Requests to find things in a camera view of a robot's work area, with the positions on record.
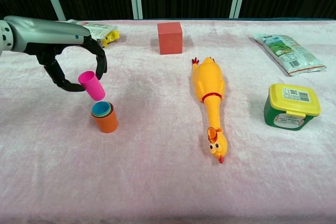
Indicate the green and white snack bag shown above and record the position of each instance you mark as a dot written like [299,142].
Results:
[288,51]

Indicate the large orange plastic cup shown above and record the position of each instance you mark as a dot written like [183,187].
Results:
[106,124]

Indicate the yellow plastic cup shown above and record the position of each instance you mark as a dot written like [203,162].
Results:
[109,110]

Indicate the red foam cube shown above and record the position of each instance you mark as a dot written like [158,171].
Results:
[170,41]

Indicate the pink plastic cup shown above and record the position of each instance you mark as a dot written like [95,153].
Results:
[93,85]

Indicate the white and yellow snack bag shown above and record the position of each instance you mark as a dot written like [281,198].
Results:
[105,31]

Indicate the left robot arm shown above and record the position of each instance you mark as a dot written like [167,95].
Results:
[4,37]

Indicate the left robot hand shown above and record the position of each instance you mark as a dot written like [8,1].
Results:
[44,33]

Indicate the light blue plastic cup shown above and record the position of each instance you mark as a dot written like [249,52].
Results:
[99,108]

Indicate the yellow rubber chicken toy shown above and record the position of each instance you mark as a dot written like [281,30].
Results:
[210,82]

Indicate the green tub with yellow lid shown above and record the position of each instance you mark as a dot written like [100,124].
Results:
[291,103]

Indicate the pink plush table cloth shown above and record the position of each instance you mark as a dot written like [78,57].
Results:
[157,182]

